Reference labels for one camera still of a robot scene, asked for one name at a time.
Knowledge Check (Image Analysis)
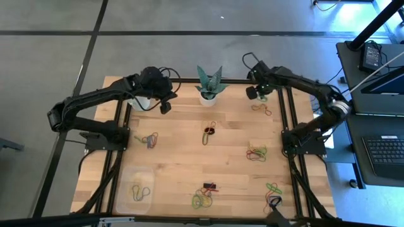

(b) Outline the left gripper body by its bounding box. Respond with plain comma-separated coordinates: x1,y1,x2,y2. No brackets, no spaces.
153,82,178,102

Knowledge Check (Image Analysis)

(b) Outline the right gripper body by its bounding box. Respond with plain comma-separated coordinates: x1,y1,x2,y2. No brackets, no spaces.
252,67,278,95

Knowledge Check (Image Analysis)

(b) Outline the clear plastic bin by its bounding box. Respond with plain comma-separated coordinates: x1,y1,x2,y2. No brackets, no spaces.
115,166,156,216

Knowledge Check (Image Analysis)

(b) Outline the white cylindrical container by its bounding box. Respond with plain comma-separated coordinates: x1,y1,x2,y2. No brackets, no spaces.
128,96,152,112

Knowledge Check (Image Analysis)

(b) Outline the snake plant in white pot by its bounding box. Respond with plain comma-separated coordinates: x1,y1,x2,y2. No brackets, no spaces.
194,65,230,107

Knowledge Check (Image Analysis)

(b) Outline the black side desk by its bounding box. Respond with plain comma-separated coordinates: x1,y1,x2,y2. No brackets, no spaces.
335,40,404,189

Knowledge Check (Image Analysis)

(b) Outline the black power adapter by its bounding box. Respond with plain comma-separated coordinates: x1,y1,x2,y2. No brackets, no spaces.
359,42,383,74

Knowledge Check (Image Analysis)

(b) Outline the thin white rod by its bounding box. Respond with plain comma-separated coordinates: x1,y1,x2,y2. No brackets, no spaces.
345,50,404,95

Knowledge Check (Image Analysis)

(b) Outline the open laptop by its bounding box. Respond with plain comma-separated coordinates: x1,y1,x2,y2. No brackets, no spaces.
350,64,404,116

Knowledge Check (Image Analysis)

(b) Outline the black diagonal pole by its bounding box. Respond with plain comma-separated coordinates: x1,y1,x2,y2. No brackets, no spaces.
347,0,404,51

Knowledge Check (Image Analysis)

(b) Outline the black keyboard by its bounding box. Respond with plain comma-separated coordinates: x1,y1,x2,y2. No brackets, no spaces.
362,135,404,180

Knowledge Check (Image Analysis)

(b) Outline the grey metal leg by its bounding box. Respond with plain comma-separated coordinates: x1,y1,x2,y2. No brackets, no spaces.
0,137,25,152

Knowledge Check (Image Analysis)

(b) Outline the black rig beam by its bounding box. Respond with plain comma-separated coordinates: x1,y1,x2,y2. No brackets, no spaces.
0,212,108,227

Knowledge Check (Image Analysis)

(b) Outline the black aluminium table frame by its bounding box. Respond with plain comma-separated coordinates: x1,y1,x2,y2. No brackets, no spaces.
71,77,337,221

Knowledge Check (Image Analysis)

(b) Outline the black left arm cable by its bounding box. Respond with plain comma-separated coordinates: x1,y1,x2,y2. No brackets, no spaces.
126,66,182,112

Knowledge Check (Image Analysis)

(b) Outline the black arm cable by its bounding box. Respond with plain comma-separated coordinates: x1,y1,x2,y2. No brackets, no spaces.
126,66,182,112
241,52,263,74

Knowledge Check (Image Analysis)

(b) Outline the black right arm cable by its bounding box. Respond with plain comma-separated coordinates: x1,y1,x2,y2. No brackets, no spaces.
241,52,263,74

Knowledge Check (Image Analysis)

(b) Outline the silver metal bracket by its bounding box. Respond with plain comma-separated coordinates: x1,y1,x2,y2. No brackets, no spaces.
98,216,136,226

